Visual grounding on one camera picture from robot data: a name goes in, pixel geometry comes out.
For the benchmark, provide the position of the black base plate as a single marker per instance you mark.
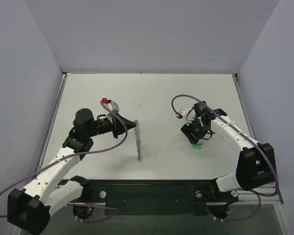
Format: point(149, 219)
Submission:
point(159, 197)

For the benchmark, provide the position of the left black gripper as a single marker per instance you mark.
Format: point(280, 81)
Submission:
point(115, 128)

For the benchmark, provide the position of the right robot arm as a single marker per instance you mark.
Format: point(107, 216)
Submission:
point(255, 167)

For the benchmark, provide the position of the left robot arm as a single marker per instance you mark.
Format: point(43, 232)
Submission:
point(32, 207)

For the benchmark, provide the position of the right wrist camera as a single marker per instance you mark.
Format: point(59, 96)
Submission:
point(188, 115)

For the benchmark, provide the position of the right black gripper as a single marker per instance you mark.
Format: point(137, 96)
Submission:
point(190, 132)

